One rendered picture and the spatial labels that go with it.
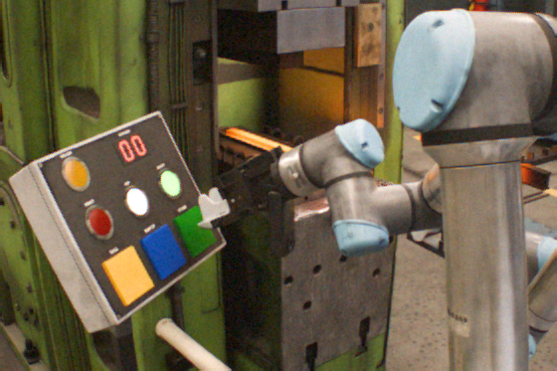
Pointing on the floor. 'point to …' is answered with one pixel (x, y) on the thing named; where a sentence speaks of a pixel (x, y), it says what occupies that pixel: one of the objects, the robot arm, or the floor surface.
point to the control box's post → (124, 345)
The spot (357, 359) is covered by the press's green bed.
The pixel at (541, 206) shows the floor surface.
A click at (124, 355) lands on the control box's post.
